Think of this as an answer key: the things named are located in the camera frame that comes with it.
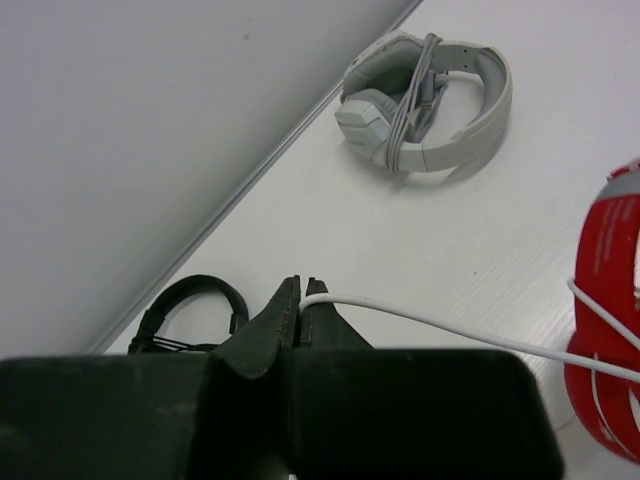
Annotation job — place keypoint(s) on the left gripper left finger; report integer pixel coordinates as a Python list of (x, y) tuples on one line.
[(209, 415)]

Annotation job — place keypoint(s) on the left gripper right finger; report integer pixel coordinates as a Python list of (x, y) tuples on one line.
[(357, 412)]

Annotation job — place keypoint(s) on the red headphones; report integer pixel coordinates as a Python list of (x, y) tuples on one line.
[(607, 315)]

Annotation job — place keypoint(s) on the black headphones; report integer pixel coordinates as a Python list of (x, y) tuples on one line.
[(147, 340)]

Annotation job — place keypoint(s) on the grey white headphones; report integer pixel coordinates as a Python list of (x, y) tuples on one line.
[(392, 91)]

